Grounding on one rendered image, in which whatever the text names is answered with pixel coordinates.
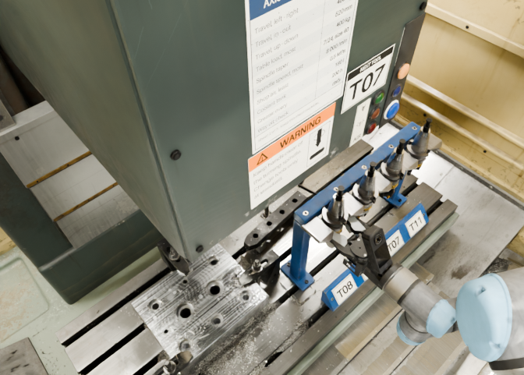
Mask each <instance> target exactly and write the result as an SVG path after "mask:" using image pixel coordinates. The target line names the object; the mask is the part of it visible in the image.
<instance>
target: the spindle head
mask: <svg viewBox="0 0 524 375"><path fill-rule="evenodd" d="M427 2H428V0H358V3H357V8H356V17H355V22H354V27H353V32H352V41H351V46H350V51H349V60H348V65H347V70H346V75H347V73H348V72H350V71H351V70H353V69H354V68H356V67H357V66H359V65H361V64H363V63H364V62H365V61H367V60H368V59H370V58H372V57H374V56H375V55H377V54H378V53H380V52H381V51H383V50H384V49H386V48H388V47H389V46H391V45H393V44H395V47H394V51H393V54H392V57H391V63H390V65H389V69H388V74H387V78H386V81H385V84H384V85H383V86H381V87H379V88H378V89H377V90H375V91H374V92H373V93H371V94H369V95H368V96H366V97H365V98H364V99H362V100H361V101H359V102H358V103H356V104H354V105H353V106H352V107H351V108H349V109H347V110H346V111H344V112H343V113H341V108H342V98H343V94H342V96H341V97H340V98H338V99H337V100H335V101H333V102H331V103H330V104H329V105H327V106H326V107H324V108H322V109H321V110H319V111H318V112H317V113H315V114H314V115H312V116H310V117H309V118H308V119H310V118H312V117H313V116H315V115H316V114H318V113H319V112H321V111H323V110H324V109H325V108H327V107H328V106H330V105H331V104H333V103H335V102H336V103H335V113H334V118H333V123H332V129H331V138H330V144H329V150H328V155H326V156H325V157H323V158H322V159H320V160H319V161H318V162H317V163H316V164H314V165H312V166H311V167H310V168H308V169H307V170H305V171H304V172H303V173H302V174H300V175H298V176H297V177H296V178H294V179H293V180H292V181H291V182H289V183H288V184H286V185H285V186H283V187H282V188H280V190H278V191H277V192H275V193H274V194H272V195H271V196H269V197H268V198H267V199H266V200H264V201H263V202H261V203H260V204H258V205H257V206H256V207H254V208H253V209H252V210H251V204H250V180H249V167H248V159H250V158H251V157H252V156H254V155H255V154H257V153H259V152H260V151H262V150H263V149H264V148H266V147H268V146H269V145H271V144H272V143H274V142H275V141H277V140H279V139H280V138H282V137H283V136H284V135H286V134H287V133H289V132H291V131H292V130H294V129H295V128H296V127H298V126H300V125H301V124H303V123H304V122H305V121H307V120H308V119H306V120H305V121H303V122H301V123H300V124H298V125H297V126H295V127H294V128H292V129H290V130H289V131H288V132H287V133H285V134H283V135H282V136H280V137H279V138H277V139H276V140H274V141H273V142H271V143H269V144H268V145H267V146H265V147H263V148H262V149H260V150H259V151H257V152H256V153H255V154H253V150H252V134H251V118H250V88H249V72H248V56H247V40H246V9H245V0H0V45H1V47H2V50H3V51H4V52H5V53H6V54H7V55H8V56H9V58H10V59H11V60H12V61H13V62H14V63H15V65H16V66H17V67H18V68H19V70H20V71H21V72H22V73H23V74H24V76H25V77H26V78H27V79H28V80H29V81H30V82H31V83H32V84H33V85H34V87H35V88H36V89H37V90H38V91H39V93H40V94H41V95H42V96H43V97H44V99H45V100H46V101H47V102H48V103H49V104H50V105H51V106H52V107H53V108H54V110H55V111H56V112H57V113H58V115H59V116H60V117H61V118H62V119H63V121H64V122H65V123H66V124H67V125H68V126H69V128H70V129H71V130H72V131H73V132H74V133H75V134H76V135H77V136H78V138H79V139H80V140H81V141H82V142H83V144H84V145H85V146H86V147H87V148H88V150H89V151H90V152H91V153H92V154H93V155H94V156H95V157H96V158H97V160H98V161H99V162H100V163H101V164H102V165H103V167H104V168H105V169H106V170H107V171H108V173H109V174H110V175H111V176H112V178H113V179H114V180H115V181H116V182H117V183H118V184H119V185H120V186H121V187H122V189H123V190H124V191H125V192H126V193H127V195H128V196H129V197H130V198H131V199H132V201H133V202H134V203H135V204H136V205H137V206H138V207H139V208H140V209H141V210H142V212H143V213H144V214H145V215H146V216H147V218H148V219H149V220H150V221H151V223H152V224H153V225H154V226H155V227H156V228H157V230H158V231H159V232H160V233H161V234H162V235H163V236H164V237H165V238H166V240H167V241H168V242H169V243H170V244H171V245H172V247H173V248H174V249H175V250H176V252H177V253H178V254H179V255H180V256H182V257H183V258H184V259H185V261H186V262H187V263H190V262H193V261H194V260H196V259H197V258H199V257H200V256H202V255H203V254H204V253H206V252H207V251H208V250H209V249H211V248H212V247H214V246H215V245H217V244H218V243H219V242H220V241H222V240H223V239H225V238H226V237H227V236H229V235H230V234H232V233H233V232H234V231H235V230H237V229H238V228H240V227H241V226H242V225H244V224H245V223H247V222H248V221H249V220H250V219H252V218H253V217H255V216H256V215H257V214H259V213H260V212H261V211H262V210H264V209H265V208H267V207H268V206H270V205H271V204H272V203H273V202H275V201H276V200H278V199H279V198H280V197H282V196H283V195H285V194H286V193H287V192H288V191H290V190H291V189H293V188H294V187H295V186H297V185H298V184H300V183H301V182H302V181H303V180H305V179H306V178H308V177H309V176H310V175H312V174H313V173H314V172H315V171H317V170H318V169H320V168H321V167H323V166H324V165H325V164H327V163H328V162H329V161H331V160H332V159H333V158H335V157H336V156H338V155H339V154H340V153H341V152H342V151H344V150H346V149H347V148H348V147H349V144H350V140H351V136H352V129H353V125H354V121H355V117H356V110H357V107H358V106H359V105H361V104H362V103H363V102H365V101H366V100H368V99H369V98H371V100H370V106H369V110H368V113H367V117H366V123H365V127H364V130H363V136H365V135H366V134H365V131H366V128H367V126H368V125H369V124H370V123H371V122H372V121H370V120H369V114H370V112H371V111H372V110H373V109H374V108H375V107H376V106H373V105H372V101H373V99H374V96H375V95H376V93H377V92H378V91H380V90H384V91H385V95H384V99H383V100H382V102H381V103H380V104H379V105H377V106H381V112H380V114H379V115H378V116H377V117H376V118H375V119H374V120H375V121H377V126H379V124H380V120H381V115H382V111H383V109H384V103H385V100H386V97H387V94H388V88H389V85H390V82H391V77H392V73H393V71H394V67H395V61H396V58H397V55H398V50H399V46H400V44H401V40H402V35H403V32H404V29H405V25H406V24H407V23H408V22H410V21H411V20H413V19H415V18H416V17H417V16H420V15H421V14H423V13H425V10H426V7H427ZM346 75H345V80H346ZM344 89H345V84H344ZM344 89H343V93H344Z"/></svg>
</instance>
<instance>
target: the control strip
mask: <svg viewBox="0 0 524 375"><path fill-rule="evenodd" d="M425 15H426V12H425V13H423V14H421V15H420V16H417V17H416V18H415V19H413V20H411V21H410V22H408V23H407V24H406V25H405V29H404V33H403V36H402V41H401V44H400V48H399V51H398V56H397V59H396V63H395V67H394V71H393V73H392V77H391V82H390V85H389V88H388V94H387V97H386V100H385V103H384V109H383V111H382V115H381V120H380V124H379V126H378V129H380V128H381V127H382V126H384V125H385V124H387V123H388V122H390V121H391V120H392V119H393V118H394V117H395V115H396V114H395V115H394V116H393V117H392V118H391V119H388V118H386V114H387V111H388V109H389V108H390V107H391V106H392V105H393V104H394V103H395V102H398V103H399V102H400V99H401V96H402V91H403V89H404V86H405V82H406V78H407V76H408V73H409V72H408V73H407V74H406V76H405V77H404V78H402V79H399V78H398V73H399V71H400V69H401V68H402V67H403V66H404V64H409V68H410V66H411V62H412V58H413V55H414V52H415V50H416V45H417V42H418V39H419V36H420V31H421V29H422V26H423V21H424V18H425ZM399 86H401V87H402V89H401V92H400V93H399V95H397V96H396V97H393V94H394V92H395V90H396V89H397V88H398V87H399ZM381 93H384V95H385V91H384V90H380V91H378V92H377V93H376V95H375V96H374V99H373V101H372V105H373V106H376V107H375V108H374V109H373V110H372V111H371V112H370V114H369V120H370V121H372V122H371V123H370V124H369V125H368V126H367V128H366V131H365V134H367V135H370V134H371V133H368V131H369V128H370V127H371V126H372V125H373V124H374V123H376V124H377V121H375V120H374V119H372V115H373V113H374V112H375V111H376V110H377V109H378V108H379V109H380V112H381V106H377V105H379V104H380V103H379V104H375V102H376V99H377V97H378V96H379V95H380V94H381Z"/></svg>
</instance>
